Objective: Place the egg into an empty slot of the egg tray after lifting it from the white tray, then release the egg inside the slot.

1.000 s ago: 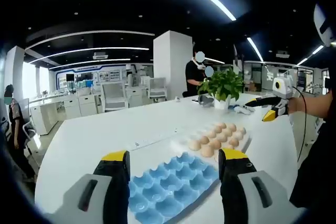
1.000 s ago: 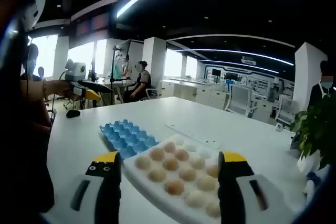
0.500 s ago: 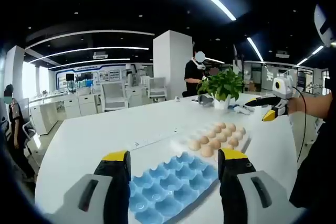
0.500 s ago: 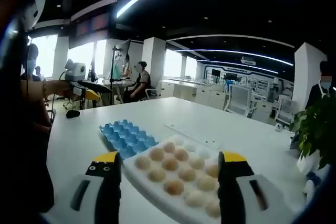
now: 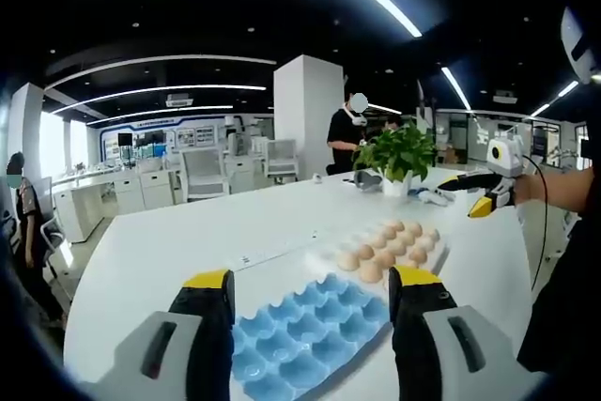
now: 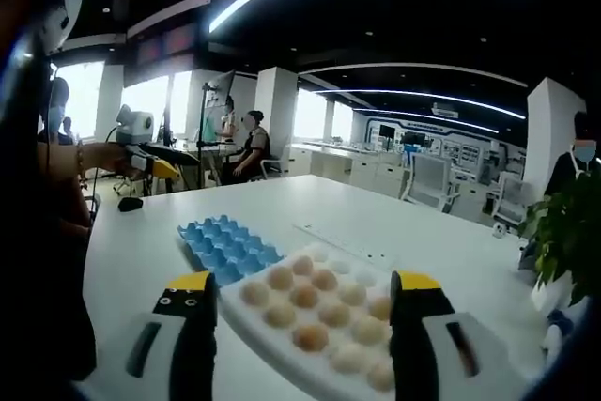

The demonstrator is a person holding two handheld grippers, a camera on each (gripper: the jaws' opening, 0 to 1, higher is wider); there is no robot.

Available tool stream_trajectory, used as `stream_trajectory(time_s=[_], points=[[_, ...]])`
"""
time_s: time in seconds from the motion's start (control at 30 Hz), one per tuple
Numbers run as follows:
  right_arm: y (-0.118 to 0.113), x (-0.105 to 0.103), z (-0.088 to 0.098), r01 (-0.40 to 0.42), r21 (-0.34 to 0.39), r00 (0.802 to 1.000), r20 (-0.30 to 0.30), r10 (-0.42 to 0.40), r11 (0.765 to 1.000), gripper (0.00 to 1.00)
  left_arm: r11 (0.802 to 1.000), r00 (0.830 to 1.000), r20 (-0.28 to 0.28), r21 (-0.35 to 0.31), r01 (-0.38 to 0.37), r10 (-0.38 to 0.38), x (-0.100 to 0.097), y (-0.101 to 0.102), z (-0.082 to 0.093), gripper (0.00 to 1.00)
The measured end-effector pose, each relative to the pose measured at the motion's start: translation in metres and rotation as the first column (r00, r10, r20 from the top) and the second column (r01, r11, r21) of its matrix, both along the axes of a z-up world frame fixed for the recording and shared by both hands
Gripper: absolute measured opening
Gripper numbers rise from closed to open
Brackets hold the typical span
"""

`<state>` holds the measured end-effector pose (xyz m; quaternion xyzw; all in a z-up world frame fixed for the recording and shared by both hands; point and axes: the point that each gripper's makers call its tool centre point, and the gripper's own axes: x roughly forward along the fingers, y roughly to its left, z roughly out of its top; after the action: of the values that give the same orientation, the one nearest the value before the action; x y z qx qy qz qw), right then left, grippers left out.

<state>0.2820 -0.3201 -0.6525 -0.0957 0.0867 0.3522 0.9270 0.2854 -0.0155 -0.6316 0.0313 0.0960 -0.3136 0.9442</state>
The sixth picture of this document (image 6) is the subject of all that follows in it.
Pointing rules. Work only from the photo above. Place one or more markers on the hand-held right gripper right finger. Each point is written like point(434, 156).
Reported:
point(413, 335)

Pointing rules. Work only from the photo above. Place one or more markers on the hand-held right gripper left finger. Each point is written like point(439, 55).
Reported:
point(190, 335)

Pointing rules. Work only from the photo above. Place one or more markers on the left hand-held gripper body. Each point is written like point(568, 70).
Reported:
point(138, 128)

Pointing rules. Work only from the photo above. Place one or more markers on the white egg tray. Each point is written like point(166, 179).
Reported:
point(263, 326)

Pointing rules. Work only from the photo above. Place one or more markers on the group of eggs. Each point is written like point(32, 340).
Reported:
point(324, 307)

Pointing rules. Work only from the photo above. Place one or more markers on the blue egg tray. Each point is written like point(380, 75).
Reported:
point(220, 246)

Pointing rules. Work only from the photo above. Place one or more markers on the person's left hand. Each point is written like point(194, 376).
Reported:
point(110, 157)

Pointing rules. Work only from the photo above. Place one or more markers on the black computer mouse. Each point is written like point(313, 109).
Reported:
point(130, 204)

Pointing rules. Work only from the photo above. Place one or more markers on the black tripod stand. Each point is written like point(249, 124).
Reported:
point(204, 138)

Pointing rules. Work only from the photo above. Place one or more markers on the red display banner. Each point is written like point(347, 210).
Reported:
point(166, 41)

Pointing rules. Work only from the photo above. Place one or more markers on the white table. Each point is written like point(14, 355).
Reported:
point(422, 241)

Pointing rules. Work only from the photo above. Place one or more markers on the small white gadget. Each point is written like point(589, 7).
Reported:
point(498, 230)

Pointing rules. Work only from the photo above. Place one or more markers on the white chest device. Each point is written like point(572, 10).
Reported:
point(58, 16)

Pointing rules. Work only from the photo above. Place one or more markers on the blue white cloth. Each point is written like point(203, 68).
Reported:
point(563, 330)

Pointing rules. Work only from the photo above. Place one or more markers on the person's dark clothing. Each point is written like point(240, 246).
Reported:
point(37, 255)

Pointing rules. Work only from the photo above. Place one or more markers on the white office chair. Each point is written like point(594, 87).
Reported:
point(429, 178)
point(512, 196)

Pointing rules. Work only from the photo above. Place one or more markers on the white low cabinets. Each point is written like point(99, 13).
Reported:
point(347, 168)

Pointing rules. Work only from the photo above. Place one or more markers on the green potted plant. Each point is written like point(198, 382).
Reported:
point(570, 232)

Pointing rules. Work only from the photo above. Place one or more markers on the thin ceiling light strip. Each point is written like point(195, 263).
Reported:
point(422, 96)

